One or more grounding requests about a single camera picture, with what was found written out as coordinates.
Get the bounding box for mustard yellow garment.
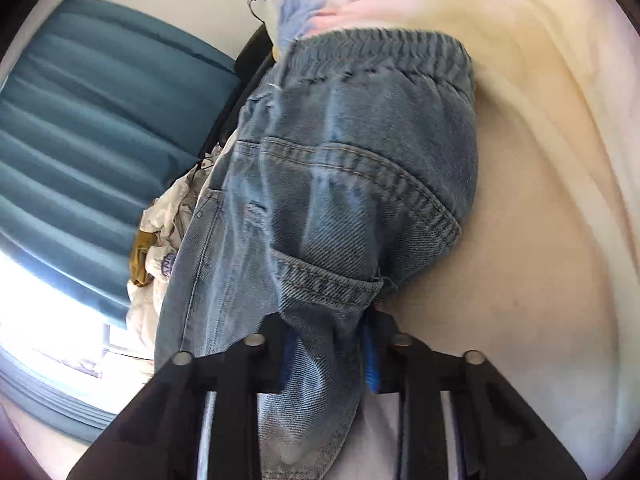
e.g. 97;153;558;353
130;230;154;287

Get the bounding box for pile of light clothes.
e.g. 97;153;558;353
142;145;222;283

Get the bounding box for wide teal curtain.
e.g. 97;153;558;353
0;0;242;322

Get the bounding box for blue denim jeans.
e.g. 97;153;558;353
152;29;477;480

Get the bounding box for black leather sofa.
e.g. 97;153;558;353
202;25;281;161

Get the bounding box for window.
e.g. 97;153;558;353
0;250;151;377

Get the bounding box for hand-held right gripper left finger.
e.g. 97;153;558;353
65;312;301;480

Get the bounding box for white down jacket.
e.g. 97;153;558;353
125;275;169;362

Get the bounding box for pastel patterned duvet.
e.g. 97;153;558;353
265;0;640;461

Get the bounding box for narrow teal curtain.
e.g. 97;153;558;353
0;355;121;432

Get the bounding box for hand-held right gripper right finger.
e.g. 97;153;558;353
362;312;587;480

